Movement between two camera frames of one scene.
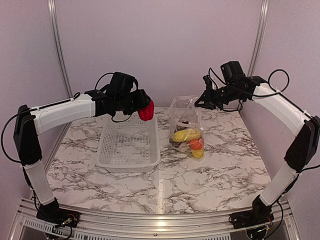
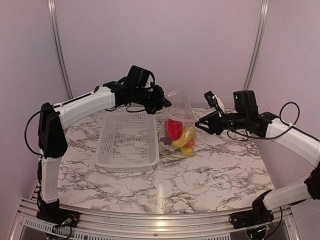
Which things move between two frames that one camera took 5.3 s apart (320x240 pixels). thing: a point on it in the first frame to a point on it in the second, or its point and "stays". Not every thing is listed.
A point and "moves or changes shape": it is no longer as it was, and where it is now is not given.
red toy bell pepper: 146,114 to 174,128
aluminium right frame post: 259,38 stays
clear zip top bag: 186,132 moves or changes shape
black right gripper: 209,101 to 214,126
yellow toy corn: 198,153 to 187,151
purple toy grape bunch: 178,128 to 166,141
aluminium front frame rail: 149,226 stays
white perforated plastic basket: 131,145 stays
